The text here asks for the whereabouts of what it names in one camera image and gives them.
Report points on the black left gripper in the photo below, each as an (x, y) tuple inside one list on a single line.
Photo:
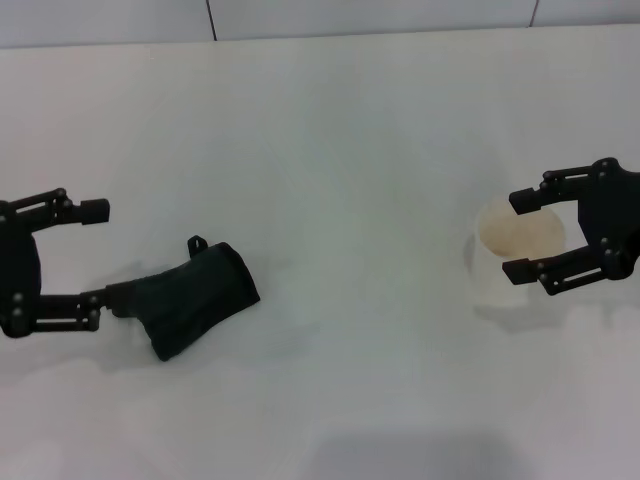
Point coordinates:
[(20, 265)]

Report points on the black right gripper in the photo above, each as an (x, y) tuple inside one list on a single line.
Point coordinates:
[(610, 215)]

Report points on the white paper cup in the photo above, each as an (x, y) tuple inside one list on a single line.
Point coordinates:
[(520, 235)]

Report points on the dark rag with loop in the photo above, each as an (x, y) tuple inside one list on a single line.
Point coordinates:
[(195, 300)]

